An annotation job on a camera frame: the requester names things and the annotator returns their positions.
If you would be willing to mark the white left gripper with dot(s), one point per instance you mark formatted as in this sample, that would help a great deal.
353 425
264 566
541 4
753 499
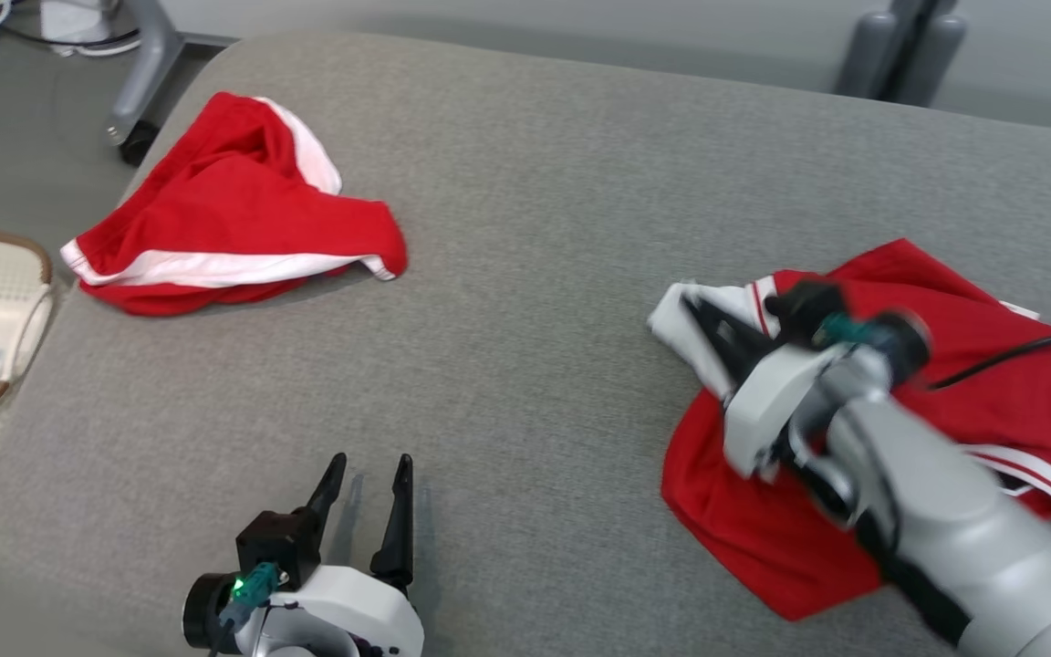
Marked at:
343 611

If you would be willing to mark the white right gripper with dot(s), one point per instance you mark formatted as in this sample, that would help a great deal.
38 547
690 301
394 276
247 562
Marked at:
767 411

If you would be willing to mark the red Bulls basketball jersey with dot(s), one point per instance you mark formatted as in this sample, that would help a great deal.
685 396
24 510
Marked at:
991 411

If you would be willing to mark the red shorts with white stripe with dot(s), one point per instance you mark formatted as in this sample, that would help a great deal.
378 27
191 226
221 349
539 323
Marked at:
234 210

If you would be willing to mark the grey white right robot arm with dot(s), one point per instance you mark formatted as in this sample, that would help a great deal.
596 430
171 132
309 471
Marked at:
945 511

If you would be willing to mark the grey wheeled stand leg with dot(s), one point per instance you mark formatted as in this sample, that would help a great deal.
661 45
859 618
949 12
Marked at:
147 64

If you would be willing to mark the white box on floor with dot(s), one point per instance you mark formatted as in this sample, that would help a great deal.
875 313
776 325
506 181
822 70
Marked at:
74 18

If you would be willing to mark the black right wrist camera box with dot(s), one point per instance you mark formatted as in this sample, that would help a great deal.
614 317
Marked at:
804 310

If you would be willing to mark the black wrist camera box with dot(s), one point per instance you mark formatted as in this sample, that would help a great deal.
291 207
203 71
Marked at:
275 546
804 310

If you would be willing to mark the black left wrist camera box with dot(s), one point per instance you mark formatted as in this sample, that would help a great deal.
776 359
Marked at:
275 546

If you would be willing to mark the grey partition post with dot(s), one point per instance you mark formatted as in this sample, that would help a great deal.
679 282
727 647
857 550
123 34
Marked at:
900 50

